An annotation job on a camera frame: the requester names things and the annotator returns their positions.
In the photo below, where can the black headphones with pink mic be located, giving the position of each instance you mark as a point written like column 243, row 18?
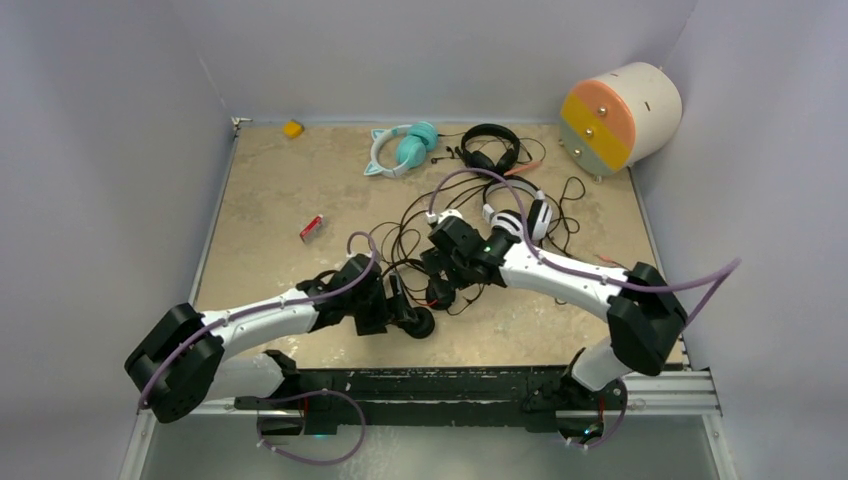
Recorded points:
column 490, row 146

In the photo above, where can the round drawer cabinet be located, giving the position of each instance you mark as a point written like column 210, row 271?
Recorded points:
column 612, row 120

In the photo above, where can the small red object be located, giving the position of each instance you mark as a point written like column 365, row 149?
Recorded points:
column 311, row 228

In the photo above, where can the black headphones with cable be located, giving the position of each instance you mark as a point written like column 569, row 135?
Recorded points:
column 397, row 248

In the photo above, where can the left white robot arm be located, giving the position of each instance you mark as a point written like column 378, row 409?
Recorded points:
column 175, row 364

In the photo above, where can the white and black headphones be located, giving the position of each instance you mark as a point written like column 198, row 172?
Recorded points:
column 538, row 216

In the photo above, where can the teal cat ear headphones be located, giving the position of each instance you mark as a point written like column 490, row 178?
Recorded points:
column 416, row 142

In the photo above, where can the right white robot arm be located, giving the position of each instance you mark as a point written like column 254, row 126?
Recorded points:
column 644, row 319

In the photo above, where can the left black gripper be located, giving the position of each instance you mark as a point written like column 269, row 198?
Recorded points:
column 396, row 307

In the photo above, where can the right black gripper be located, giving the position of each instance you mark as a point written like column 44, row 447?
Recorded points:
column 437, row 262

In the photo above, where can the yellow block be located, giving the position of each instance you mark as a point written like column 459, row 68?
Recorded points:
column 292, row 129

